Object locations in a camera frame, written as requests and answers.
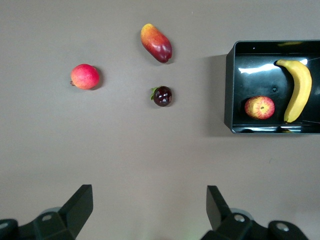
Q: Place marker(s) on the brown table mat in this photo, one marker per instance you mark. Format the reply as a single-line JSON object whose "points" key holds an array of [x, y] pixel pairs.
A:
{"points": [[75, 150]]}

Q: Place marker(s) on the black plastic box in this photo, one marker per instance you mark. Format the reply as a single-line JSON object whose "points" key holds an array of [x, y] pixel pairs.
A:
{"points": [[262, 80]]}

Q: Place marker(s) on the red yellow striped apple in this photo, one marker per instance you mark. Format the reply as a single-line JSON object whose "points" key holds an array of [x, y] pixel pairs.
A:
{"points": [[259, 107]]}

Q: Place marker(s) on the red yellow mango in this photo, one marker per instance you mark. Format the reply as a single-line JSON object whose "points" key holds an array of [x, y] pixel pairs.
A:
{"points": [[156, 43]]}

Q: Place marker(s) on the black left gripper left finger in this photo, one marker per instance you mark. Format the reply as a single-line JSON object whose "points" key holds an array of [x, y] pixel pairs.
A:
{"points": [[62, 222]]}

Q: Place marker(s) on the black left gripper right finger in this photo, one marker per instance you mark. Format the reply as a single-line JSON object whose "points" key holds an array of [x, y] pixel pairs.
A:
{"points": [[232, 225]]}

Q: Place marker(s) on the yellow banana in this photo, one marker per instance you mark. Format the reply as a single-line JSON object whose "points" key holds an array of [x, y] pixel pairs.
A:
{"points": [[302, 85]]}

